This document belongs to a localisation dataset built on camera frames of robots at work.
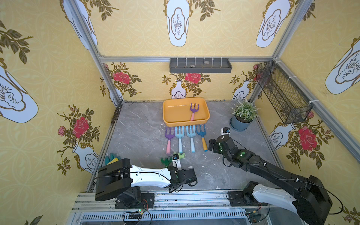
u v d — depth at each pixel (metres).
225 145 0.62
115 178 0.47
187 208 0.72
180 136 0.99
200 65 0.92
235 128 1.01
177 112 1.15
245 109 0.90
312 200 0.40
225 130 0.74
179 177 0.62
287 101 0.85
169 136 0.99
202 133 1.01
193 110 1.14
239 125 0.99
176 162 0.74
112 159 0.88
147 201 0.72
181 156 0.90
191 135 1.00
